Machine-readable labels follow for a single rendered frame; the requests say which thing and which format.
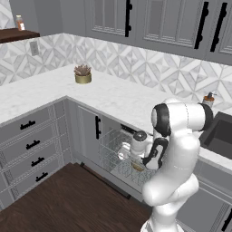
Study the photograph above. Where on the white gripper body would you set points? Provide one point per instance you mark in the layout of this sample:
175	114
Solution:
138	149

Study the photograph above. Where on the dark grey sink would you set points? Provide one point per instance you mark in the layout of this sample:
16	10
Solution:
219	136

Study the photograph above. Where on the grey dishwasher door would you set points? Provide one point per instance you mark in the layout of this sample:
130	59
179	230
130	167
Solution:
108	178

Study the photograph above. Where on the orange bottle with white cap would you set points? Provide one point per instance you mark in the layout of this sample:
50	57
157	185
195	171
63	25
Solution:
20	23

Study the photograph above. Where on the grey lower cupboard door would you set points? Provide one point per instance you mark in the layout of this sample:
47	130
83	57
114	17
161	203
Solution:
205	208
87	136

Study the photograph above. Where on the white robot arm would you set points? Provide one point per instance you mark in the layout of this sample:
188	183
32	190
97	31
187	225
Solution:
178	163

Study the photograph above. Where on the grey glazed upper cupboard door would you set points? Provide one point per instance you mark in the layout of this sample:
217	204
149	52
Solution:
225	36
105	16
169	21

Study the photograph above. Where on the brown soap dispenser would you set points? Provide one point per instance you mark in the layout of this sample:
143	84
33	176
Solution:
208	99

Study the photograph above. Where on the grey wall outlet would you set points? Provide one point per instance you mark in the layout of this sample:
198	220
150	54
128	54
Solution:
34	48

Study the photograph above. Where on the dark wooden shelf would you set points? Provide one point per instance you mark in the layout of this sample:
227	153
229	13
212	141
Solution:
15	34

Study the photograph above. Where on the grey drawer front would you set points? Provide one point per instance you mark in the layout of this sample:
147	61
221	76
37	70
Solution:
15	149
18	167
24	187
12	128

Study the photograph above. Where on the succulent plant in gold pot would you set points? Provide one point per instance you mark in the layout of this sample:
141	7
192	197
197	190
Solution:
82	75

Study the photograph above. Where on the gold round object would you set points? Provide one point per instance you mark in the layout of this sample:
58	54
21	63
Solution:
138	166

